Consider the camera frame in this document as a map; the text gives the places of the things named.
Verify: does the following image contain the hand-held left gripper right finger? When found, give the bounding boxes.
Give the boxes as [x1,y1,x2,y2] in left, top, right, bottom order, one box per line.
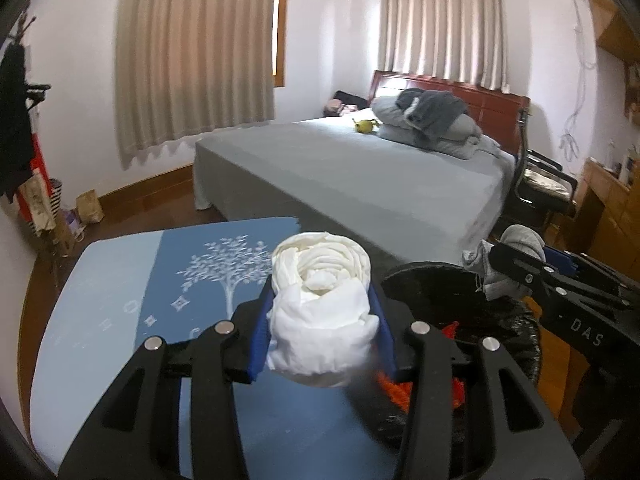
[367,287,586,480]

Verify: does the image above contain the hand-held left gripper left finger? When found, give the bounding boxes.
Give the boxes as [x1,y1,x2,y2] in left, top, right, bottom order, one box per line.
[57,280,276,480]

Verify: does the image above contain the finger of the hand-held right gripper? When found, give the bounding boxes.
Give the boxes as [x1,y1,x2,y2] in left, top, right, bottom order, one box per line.
[487,242,632,311]
[542,246,640,292]

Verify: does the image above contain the grey sock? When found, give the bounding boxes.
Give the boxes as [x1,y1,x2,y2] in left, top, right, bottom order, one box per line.
[461,225,547,301]

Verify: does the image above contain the white cloth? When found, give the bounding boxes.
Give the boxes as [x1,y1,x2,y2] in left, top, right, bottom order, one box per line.
[265,231,381,389]

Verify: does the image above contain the black bin with bag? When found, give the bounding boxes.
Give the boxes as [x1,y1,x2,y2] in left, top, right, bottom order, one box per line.
[372,260,543,441]

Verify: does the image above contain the red braided rope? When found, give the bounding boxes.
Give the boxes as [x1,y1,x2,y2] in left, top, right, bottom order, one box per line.
[442,321,466,408]

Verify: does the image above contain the black office chair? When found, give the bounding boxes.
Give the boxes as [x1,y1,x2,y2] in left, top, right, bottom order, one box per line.
[492,107,581,241]

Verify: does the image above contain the wooden desk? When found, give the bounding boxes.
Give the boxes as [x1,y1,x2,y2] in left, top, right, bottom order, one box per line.
[570,157,636,241]

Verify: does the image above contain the blue tree print tablecloth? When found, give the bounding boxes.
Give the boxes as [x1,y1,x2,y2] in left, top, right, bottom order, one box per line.
[134,216,416,480]

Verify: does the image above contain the grey bed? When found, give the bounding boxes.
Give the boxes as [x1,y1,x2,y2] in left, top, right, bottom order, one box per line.
[192,117,517,266]

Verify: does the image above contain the red wooden headboard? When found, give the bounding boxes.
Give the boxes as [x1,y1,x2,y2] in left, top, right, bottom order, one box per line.
[369,70,531,156]

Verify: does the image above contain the light blue round table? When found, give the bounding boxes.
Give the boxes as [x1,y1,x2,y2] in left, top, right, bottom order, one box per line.
[30,230,416,480]

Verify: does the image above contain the dark grey garment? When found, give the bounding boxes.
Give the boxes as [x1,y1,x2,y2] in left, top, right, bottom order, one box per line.
[396,88,471,140]

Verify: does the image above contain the brown paper bag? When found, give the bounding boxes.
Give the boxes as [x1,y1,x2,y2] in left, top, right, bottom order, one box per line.
[75,189,106,224]

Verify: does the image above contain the grey folded blanket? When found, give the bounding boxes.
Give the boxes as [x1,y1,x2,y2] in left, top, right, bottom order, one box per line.
[371,94,501,160]

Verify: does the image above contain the black bag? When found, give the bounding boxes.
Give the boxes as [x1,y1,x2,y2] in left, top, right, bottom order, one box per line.
[332,90,371,108]

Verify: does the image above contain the narrow beige curtain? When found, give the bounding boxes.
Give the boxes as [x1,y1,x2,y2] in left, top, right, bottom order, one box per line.
[377,0,507,93]

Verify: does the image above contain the wide beige curtain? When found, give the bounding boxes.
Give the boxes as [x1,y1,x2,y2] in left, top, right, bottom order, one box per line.
[115,0,279,171]

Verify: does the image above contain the black hanging garment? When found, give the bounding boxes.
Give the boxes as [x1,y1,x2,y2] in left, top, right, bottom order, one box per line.
[0,42,37,204]

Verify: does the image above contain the white hanging cables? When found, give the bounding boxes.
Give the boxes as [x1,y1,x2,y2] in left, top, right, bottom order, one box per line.
[557,0,598,161]

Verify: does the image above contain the wooden window frame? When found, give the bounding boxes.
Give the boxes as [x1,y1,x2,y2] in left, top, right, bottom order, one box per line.
[272,0,291,88]

